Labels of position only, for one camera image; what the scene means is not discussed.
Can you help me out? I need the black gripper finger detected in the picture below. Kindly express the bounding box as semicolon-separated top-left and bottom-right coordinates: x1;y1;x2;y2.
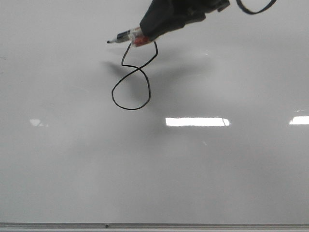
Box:
139;0;206;41

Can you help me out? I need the white whiteboard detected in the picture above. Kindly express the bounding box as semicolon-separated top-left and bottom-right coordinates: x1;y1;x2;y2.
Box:
0;0;309;224

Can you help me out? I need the black cable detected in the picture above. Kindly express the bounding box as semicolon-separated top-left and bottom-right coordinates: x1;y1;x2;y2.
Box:
235;0;278;15

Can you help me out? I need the black white whiteboard marker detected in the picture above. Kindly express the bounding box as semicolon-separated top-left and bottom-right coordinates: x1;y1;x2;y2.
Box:
107;27;152;47

